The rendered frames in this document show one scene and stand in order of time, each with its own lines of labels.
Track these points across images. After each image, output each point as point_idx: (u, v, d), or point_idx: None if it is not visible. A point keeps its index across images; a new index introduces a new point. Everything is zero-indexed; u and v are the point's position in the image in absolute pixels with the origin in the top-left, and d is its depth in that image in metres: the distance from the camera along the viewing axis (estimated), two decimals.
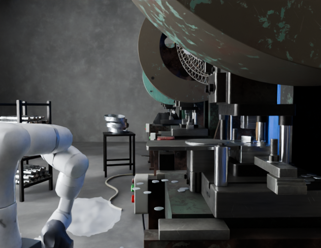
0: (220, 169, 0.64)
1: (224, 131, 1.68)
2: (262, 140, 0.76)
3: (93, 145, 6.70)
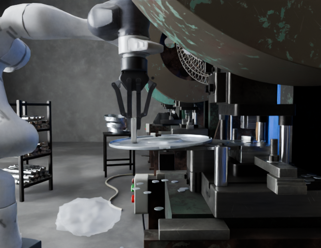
0: (220, 169, 0.64)
1: (224, 131, 1.68)
2: (262, 140, 0.76)
3: (93, 145, 6.70)
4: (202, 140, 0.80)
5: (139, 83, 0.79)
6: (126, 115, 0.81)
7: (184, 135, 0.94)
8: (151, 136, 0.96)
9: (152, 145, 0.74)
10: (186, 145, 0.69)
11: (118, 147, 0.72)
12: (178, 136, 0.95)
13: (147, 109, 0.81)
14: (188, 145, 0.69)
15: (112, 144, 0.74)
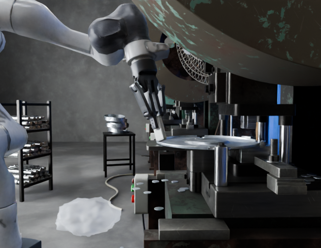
0: (220, 169, 0.64)
1: (224, 131, 1.68)
2: (262, 140, 0.76)
3: (93, 145, 6.70)
4: (208, 138, 0.94)
5: (155, 83, 0.84)
6: (151, 114, 0.80)
7: (167, 137, 0.92)
8: (157, 141, 0.81)
9: (234, 142, 0.80)
10: (248, 138, 0.88)
11: (248, 146, 0.71)
12: None
13: (165, 108, 0.85)
14: (247, 138, 0.88)
15: (240, 145, 0.70)
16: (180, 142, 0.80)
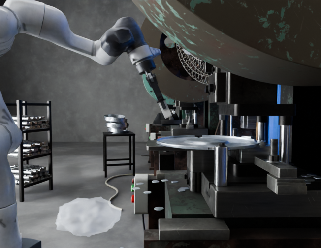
0: (220, 169, 0.64)
1: (224, 131, 1.68)
2: (262, 140, 0.76)
3: (93, 145, 6.70)
4: (166, 140, 0.85)
5: (155, 77, 1.15)
6: (162, 99, 1.12)
7: (179, 145, 0.71)
8: None
9: None
10: (183, 136, 0.96)
11: (236, 138, 0.92)
12: (187, 148, 0.70)
13: None
14: (181, 136, 0.96)
15: (243, 137, 0.89)
16: None
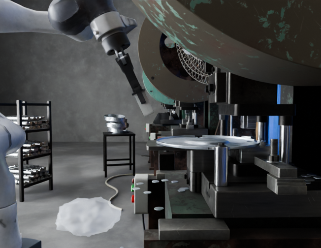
0: (220, 169, 0.64)
1: (224, 131, 1.68)
2: (262, 140, 0.76)
3: (93, 145, 6.70)
4: None
5: (130, 59, 0.82)
6: (140, 89, 0.79)
7: (256, 144, 0.74)
8: (253, 139, 0.85)
9: (180, 140, 0.85)
10: (160, 142, 0.77)
11: (173, 137, 0.94)
12: (258, 145, 0.76)
13: None
14: (161, 143, 0.76)
15: (179, 135, 0.95)
16: (230, 140, 0.85)
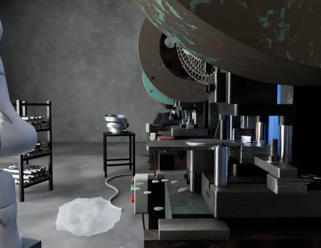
0: (220, 169, 0.64)
1: (224, 131, 1.68)
2: (262, 140, 0.76)
3: (93, 145, 6.70)
4: None
5: None
6: None
7: None
8: None
9: None
10: None
11: None
12: None
13: None
14: None
15: None
16: None
